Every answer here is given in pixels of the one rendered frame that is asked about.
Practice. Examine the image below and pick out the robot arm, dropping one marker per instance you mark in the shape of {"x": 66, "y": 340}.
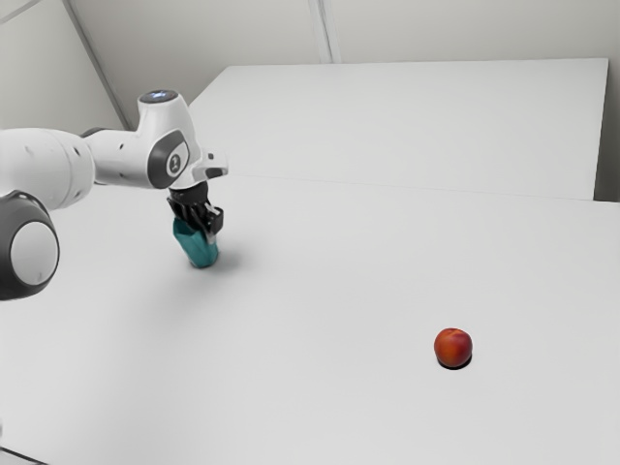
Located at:
{"x": 121, "y": 155}

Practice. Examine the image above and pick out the teal faceted mug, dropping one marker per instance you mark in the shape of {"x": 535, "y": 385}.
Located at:
{"x": 198, "y": 248}

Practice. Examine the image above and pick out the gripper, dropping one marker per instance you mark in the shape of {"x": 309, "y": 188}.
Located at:
{"x": 190, "y": 203}

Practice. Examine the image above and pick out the red peach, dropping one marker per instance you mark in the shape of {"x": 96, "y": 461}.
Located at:
{"x": 453, "y": 347}

